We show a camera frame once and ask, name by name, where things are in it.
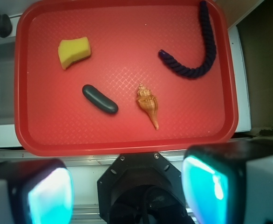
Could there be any dark green oblong stone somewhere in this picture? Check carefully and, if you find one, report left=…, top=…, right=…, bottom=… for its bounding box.
left=82, top=84, right=118, bottom=114

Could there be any dark purple twisted rope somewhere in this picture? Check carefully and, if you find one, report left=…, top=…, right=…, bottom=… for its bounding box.
left=158, top=0, right=217, bottom=80

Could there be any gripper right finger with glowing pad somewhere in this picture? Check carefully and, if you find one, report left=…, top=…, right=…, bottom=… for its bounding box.
left=181, top=139, right=273, bottom=224

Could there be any red plastic tray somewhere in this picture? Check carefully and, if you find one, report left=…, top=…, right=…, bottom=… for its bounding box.
left=14, top=0, right=238, bottom=156

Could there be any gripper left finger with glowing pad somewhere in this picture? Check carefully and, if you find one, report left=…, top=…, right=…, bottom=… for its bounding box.
left=0, top=159, right=74, bottom=224

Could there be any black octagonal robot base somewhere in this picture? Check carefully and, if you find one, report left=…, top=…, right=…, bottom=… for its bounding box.
left=97, top=153, right=194, bottom=224

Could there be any yellow green sponge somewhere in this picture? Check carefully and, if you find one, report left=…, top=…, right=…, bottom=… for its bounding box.
left=58, top=37, right=91, bottom=70

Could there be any orange spiral seashell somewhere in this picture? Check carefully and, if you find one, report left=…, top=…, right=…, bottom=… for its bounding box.
left=136, top=84, right=159, bottom=130

